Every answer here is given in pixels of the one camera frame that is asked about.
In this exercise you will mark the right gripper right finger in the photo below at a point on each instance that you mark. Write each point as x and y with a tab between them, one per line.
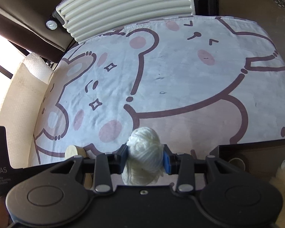
182	165

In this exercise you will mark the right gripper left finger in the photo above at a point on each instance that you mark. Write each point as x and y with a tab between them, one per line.
107	164

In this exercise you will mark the white yarn ball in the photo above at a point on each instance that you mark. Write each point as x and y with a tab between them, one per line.
144	163

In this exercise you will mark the brown tape roll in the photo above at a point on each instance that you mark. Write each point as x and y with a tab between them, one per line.
238	162

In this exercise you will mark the black storage box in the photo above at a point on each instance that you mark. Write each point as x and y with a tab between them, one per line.
262	159

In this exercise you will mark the cartoon bear bed sheet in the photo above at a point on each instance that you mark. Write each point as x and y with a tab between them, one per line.
199	82

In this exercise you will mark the brown curtain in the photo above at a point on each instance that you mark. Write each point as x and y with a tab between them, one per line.
24	27

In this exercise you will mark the white ribbed suitcase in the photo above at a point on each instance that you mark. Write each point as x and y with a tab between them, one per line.
84	19

